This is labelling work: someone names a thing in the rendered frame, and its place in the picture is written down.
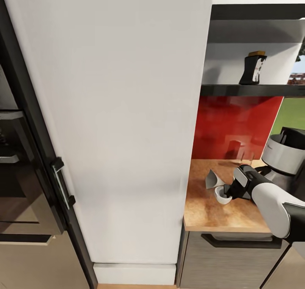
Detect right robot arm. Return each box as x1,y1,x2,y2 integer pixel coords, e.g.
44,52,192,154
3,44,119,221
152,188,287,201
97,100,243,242
224,165,305,260

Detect coffee cup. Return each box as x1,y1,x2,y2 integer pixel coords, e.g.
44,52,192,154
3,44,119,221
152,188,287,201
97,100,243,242
214,186,233,204

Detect bottle of coffee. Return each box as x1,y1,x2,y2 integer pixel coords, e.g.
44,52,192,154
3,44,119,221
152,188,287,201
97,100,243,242
239,51,267,85

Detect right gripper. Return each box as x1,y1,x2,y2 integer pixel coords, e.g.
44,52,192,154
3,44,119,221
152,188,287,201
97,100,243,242
224,183,251,200

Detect paper coffee filter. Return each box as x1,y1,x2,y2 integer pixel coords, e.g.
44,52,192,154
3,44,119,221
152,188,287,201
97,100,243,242
205,169,224,189

